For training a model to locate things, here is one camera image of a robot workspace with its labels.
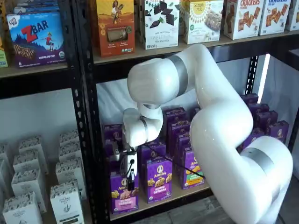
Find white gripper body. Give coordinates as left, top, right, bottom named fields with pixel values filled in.
left=121, top=151, right=139, bottom=180

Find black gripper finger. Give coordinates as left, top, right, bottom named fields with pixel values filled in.
left=127, top=167, right=136, bottom=191

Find purple Annie's box green patch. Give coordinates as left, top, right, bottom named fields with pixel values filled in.
left=181, top=146, right=207, bottom=190
left=174, top=133, right=194, bottom=152
left=167, top=120, right=191, bottom=138
left=163, top=107, right=189, bottom=123

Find white organic pantry box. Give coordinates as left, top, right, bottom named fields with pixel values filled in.
left=50, top=179, right=85, bottom=224
left=0, top=142, right=12, bottom=164
left=58, top=142, right=83, bottom=164
left=13, top=149, right=49, bottom=175
left=11, top=168, right=47, bottom=213
left=2, top=192, right=43, bottom=224
left=18, top=135, right=44, bottom=154
left=55, top=160, right=87, bottom=200
left=58, top=130, right=80, bottom=147

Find black metal shelf rack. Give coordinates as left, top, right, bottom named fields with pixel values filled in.
left=0, top=0, right=88, bottom=224
left=70, top=0, right=299, bottom=224

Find white Sweet Thins box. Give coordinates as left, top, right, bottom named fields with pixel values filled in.
left=144, top=0, right=180, bottom=50

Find purple Annie's box brown bunnies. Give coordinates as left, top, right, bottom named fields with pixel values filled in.
left=254, top=110, right=279, bottom=129
left=240, top=93, right=259, bottom=105
left=247, top=103, right=270, bottom=115
left=265, top=120, right=290, bottom=144

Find orange snack box with woman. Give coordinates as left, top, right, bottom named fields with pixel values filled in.
left=95, top=0, right=135, bottom=58

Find blue Z Bar box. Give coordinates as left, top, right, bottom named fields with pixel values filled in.
left=13, top=0, right=60, bottom=14
left=6, top=11, right=68, bottom=69

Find Simple Mills bars box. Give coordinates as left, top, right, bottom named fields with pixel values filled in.
left=186, top=0, right=224, bottom=45

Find green snack box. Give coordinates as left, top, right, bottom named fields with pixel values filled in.
left=0, top=49, right=9, bottom=69

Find yellow Bobo's box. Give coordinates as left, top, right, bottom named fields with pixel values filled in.
left=0, top=0, right=7, bottom=51

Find white snack box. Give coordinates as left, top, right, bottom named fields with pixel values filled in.
left=289, top=0, right=299, bottom=31

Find white backdrop sheet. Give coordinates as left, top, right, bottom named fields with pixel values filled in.
left=96, top=55, right=290, bottom=131

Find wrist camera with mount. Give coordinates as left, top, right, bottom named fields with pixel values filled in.
left=111, top=144, right=122, bottom=162

